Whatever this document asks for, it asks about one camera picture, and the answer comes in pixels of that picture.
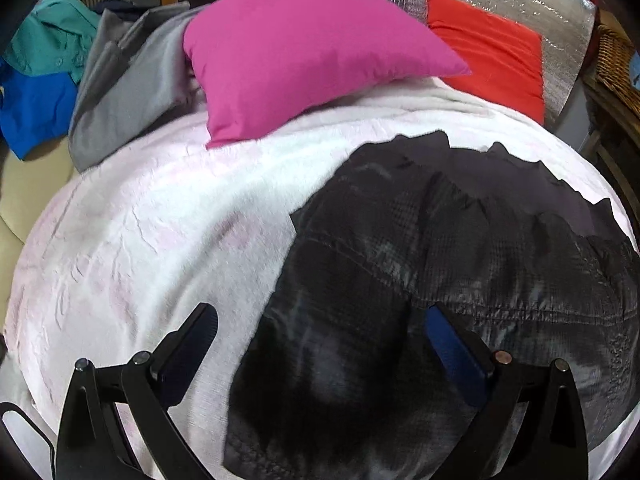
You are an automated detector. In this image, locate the black quilted jacket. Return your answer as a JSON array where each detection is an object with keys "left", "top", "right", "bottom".
[{"left": 222, "top": 131, "right": 639, "bottom": 479}]

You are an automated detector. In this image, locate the white embossed bed blanket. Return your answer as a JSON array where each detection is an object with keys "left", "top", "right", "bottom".
[{"left": 4, "top": 78, "right": 631, "bottom": 479}]

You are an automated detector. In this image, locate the beige mattress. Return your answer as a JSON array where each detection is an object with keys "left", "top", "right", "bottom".
[{"left": 1, "top": 138, "right": 75, "bottom": 325}]

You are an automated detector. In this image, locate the wooden shelf unit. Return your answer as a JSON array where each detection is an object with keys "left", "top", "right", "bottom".
[{"left": 582, "top": 66, "right": 639, "bottom": 218}]

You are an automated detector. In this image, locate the blue garment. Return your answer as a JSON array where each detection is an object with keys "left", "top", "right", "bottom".
[{"left": 1, "top": 60, "right": 77, "bottom": 159}]

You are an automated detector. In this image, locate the red pillow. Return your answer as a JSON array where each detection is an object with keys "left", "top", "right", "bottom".
[{"left": 425, "top": 0, "right": 546, "bottom": 124}]

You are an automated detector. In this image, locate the grey garment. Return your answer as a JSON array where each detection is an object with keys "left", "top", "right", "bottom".
[{"left": 68, "top": 2, "right": 205, "bottom": 172}]

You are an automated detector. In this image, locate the wicker basket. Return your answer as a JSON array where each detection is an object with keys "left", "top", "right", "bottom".
[{"left": 592, "top": 25, "right": 639, "bottom": 124}]

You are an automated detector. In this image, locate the teal shirt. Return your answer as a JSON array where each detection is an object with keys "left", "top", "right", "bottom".
[{"left": 2, "top": 0, "right": 101, "bottom": 84}]

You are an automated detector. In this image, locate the pink pillow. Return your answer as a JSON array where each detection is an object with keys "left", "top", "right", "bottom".
[{"left": 183, "top": 0, "right": 470, "bottom": 150}]

